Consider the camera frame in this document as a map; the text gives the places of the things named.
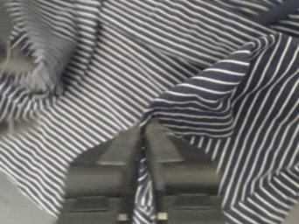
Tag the navy white striped t-shirt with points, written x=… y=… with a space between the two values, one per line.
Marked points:
x=137 y=58

